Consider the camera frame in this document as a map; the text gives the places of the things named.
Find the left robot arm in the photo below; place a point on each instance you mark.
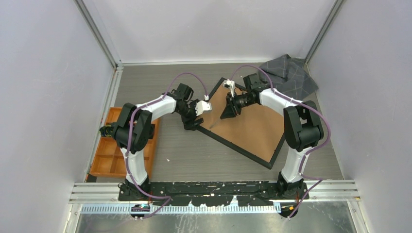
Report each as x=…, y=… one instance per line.
x=133, y=128

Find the black picture frame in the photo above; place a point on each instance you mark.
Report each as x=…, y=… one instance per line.
x=257, y=133

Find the orange wooden divided tray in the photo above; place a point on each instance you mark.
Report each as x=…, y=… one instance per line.
x=109, y=162

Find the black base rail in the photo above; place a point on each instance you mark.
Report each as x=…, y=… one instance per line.
x=252, y=193

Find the grey checked cloth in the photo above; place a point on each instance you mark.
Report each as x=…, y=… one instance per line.
x=288, y=76

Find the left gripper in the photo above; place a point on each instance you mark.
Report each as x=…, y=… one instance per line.
x=189, y=124

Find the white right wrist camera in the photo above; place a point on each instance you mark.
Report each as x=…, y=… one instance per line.
x=230, y=85

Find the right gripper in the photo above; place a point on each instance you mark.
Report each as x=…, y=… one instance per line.
x=232, y=109

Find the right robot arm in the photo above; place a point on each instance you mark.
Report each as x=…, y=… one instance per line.
x=302, y=125

